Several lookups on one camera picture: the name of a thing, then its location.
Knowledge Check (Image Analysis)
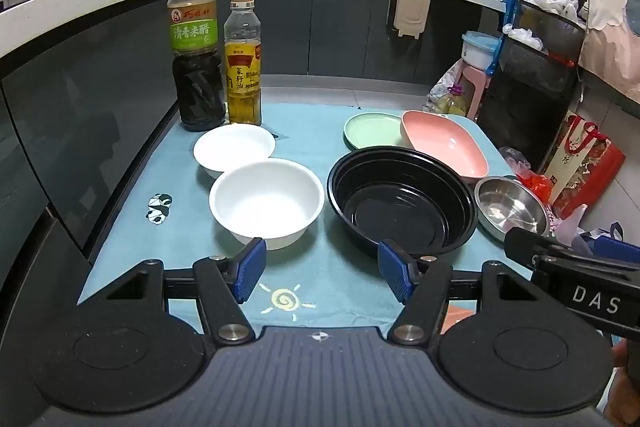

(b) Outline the large black plastic bowl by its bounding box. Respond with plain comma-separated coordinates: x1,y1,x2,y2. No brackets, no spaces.
326,146,478,258

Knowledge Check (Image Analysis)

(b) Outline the deep white bowl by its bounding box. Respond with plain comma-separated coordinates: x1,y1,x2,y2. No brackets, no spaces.
209,158,326,251

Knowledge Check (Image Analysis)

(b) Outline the stainless steel bowl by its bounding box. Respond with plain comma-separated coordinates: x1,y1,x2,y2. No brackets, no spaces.
474,176,550,243

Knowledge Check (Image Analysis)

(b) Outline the shallow white bowl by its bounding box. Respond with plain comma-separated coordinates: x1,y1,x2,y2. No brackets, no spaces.
193,124,276,179

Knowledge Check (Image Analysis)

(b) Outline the pink squarish bowl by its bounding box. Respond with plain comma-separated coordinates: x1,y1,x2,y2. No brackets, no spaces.
400,110,489,184

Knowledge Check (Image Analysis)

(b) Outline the green round plate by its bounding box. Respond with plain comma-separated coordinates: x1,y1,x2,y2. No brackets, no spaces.
343,112,402,150

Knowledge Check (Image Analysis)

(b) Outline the operator right hand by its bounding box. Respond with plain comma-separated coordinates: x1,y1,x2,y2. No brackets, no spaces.
604,339,640,426

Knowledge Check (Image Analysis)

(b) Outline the light blue tablecloth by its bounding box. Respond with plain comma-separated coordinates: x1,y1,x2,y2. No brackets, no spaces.
77,100,534,338

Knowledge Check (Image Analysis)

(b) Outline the red gift bag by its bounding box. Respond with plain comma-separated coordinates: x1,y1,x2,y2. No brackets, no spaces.
541,110,626,220

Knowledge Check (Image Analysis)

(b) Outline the oil bottle on floor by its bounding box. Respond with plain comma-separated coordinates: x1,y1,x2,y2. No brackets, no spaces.
436,83,468,116

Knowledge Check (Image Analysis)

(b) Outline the black mesh storage rack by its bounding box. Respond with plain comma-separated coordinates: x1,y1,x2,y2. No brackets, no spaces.
476,0,585,170

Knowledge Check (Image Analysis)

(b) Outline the pink plastic stool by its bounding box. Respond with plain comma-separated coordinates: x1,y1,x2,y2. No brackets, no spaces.
457,61,491,120

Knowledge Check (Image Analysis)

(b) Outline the brown paper bag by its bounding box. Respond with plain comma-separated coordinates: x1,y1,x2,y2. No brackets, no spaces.
579,0,639,103

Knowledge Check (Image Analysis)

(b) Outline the white container with blue lid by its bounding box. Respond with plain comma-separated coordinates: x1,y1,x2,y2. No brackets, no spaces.
461,31,500,72

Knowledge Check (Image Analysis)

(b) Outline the yellow rapeseed oil bottle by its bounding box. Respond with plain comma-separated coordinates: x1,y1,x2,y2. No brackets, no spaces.
224,0,262,126

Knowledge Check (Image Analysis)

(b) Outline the dark vinegar bottle green label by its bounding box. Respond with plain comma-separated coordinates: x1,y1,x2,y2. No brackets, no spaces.
167,0,226,131

